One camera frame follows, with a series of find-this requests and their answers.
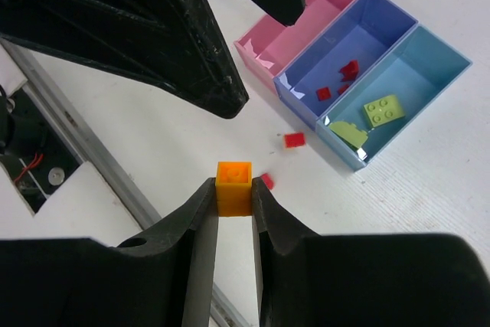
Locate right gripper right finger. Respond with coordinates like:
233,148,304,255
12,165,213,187
251,179,489,326

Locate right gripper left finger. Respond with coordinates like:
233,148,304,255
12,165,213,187
1,178,218,326

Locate red lego brick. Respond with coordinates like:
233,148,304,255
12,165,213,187
260,173,275,190

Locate red slope lego piece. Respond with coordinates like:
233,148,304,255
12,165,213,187
339,60,360,82

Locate small red lego tile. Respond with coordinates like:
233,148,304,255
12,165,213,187
316,87,332,102
338,83,350,96

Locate orange lego brick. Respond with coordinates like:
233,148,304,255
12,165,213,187
215,162,252,217

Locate red yellow orange lego stack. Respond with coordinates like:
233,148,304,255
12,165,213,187
283,132,306,149

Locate yellow-green lego block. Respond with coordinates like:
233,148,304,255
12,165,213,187
363,94,405,129

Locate pink container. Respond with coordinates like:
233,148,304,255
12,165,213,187
234,0,355,93

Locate dark blue container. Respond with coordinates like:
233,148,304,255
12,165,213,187
273,0,417,129

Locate yellow lego piece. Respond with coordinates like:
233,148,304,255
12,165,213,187
328,121,368,149

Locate light blue container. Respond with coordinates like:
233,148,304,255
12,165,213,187
315,25,472,171

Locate metal front rail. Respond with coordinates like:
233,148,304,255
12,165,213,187
1,41,247,326

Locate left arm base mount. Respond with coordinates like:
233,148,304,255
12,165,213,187
1,90,80,214

